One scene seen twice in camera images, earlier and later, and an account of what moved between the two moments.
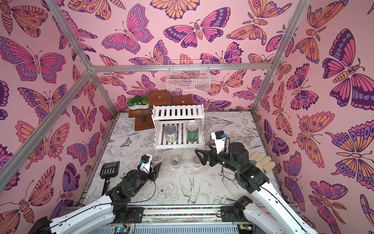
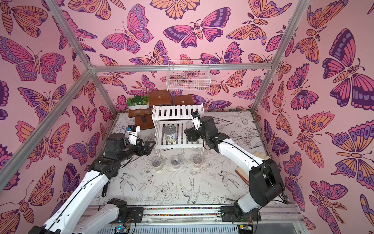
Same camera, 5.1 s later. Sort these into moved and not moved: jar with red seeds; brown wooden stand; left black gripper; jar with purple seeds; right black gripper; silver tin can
Moved: right black gripper; left black gripper
Not moved: jar with purple seeds; silver tin can; jar with red seeds; brown wooden stand
